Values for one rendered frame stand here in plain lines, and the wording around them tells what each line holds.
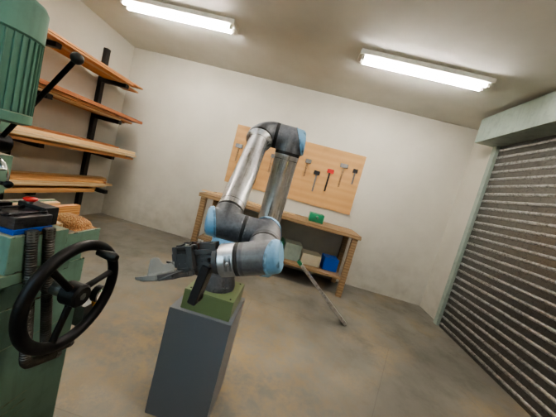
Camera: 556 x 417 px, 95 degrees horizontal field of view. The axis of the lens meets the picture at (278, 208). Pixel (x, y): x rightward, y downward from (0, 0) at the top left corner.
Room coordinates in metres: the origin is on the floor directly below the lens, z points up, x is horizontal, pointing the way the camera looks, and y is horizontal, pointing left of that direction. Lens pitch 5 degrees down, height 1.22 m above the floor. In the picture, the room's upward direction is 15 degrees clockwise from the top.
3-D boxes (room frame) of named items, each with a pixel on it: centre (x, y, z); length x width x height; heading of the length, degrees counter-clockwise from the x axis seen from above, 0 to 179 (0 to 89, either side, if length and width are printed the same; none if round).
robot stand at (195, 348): (1.26, 0.21, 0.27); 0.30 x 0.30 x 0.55; 86
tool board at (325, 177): (3.92, -0.07, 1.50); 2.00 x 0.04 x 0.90; 86
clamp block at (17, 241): (0.61, 0.60, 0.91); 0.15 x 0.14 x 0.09; 175
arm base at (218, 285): (1.26, 0.21, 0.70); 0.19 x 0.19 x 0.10
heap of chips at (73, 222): (0.86, 0.69, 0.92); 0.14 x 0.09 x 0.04; 85
